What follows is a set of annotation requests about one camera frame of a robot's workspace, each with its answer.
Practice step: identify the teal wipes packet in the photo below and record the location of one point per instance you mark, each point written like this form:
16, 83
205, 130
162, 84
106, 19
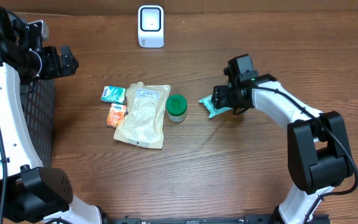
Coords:
210, 107

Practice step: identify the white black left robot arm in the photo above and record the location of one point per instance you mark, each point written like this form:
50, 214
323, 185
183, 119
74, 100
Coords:
29, 191

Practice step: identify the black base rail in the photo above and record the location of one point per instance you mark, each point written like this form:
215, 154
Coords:
197, 220

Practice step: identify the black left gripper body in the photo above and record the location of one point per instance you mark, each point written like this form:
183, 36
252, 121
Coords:
51, 67

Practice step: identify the beige pouch bag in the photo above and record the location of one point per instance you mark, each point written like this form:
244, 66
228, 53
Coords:
143, 123

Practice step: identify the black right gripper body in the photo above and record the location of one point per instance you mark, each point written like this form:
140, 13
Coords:
229, 97

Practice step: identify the white barcode scanner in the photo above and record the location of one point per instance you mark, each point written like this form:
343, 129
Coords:
151, 26

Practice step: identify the orange tissue packet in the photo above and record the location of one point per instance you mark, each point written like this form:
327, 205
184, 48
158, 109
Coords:
116, 115

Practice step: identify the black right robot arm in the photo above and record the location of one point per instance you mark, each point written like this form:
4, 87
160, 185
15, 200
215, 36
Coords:
320, 162

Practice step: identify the grey plastic basket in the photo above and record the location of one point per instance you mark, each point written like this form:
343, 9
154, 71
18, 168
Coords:
38, 101

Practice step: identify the green tissue packet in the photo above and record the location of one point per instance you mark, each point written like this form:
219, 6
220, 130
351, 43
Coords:
113, 94

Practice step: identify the green lid jar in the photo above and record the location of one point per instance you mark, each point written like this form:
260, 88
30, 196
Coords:
176, 108

